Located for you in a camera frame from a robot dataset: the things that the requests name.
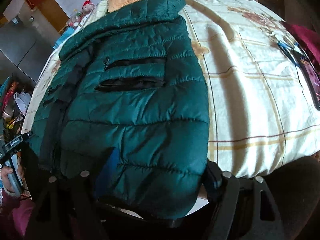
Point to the maroon cloth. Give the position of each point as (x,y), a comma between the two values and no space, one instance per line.
(308,39)

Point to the dark phone on bed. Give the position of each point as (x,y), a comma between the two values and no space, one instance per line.
(311,76)

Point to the person's left hand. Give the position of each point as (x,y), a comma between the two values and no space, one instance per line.
(12,177)

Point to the blue box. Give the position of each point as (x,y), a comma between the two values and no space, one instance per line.
(66,34)

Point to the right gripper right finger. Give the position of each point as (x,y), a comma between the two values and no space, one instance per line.
(215,182)

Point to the plush toy with red hat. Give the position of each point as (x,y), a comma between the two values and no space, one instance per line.
(88,7)

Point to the dark green puffer jacket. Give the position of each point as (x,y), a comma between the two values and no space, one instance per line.
(129,82)

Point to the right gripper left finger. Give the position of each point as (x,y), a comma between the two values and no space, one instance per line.
(99,178)

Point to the grey wardrobe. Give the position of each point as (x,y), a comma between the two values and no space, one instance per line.
(24,52)

